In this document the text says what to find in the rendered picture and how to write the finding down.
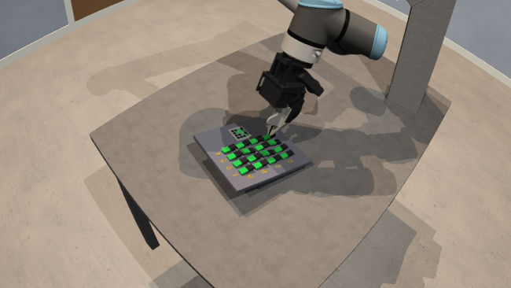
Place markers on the grey switch panel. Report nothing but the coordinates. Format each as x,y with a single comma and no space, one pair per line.
246,156

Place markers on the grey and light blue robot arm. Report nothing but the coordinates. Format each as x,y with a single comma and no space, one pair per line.
317,24

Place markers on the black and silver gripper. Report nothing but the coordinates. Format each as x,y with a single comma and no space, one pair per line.
282,88

